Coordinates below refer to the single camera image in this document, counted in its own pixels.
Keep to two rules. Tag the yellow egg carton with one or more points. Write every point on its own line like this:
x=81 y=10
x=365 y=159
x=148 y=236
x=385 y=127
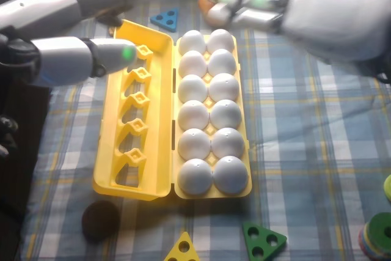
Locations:
x=162 y=120

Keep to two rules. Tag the yellow triangle block with holes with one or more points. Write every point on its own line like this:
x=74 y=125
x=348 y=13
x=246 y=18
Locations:
x=175 y=252

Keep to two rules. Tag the blue triangle block with holes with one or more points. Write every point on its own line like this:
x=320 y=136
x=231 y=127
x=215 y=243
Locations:
x=166 y=18

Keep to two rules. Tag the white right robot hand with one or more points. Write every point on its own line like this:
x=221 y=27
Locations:
x=336 y=13

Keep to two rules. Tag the green triangle block with holes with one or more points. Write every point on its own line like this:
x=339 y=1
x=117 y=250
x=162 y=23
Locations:
x=262 y=241

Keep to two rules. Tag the white toy egg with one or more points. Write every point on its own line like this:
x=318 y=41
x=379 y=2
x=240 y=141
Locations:
x=191 y=41
x=194 y=144
x=220 y=41
x=193 y=115
x=230 y=174
x=193 y=63
x=225 y=114
x=222 y=62
x=192 y=88
x=224 y=87
x=195 y=177
x=228 y=142

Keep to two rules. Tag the dark brown round toy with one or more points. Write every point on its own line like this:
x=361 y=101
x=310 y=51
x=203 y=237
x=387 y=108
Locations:
x=100 y=219

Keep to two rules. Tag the green round disc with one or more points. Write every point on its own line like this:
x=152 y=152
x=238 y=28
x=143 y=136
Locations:
x=388 y=187

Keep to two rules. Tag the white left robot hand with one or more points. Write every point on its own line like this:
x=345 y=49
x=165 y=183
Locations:
x=46 y=10

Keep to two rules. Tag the blue plaid tablecloth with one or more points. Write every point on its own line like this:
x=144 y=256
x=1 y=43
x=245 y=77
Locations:
x=305 y=151

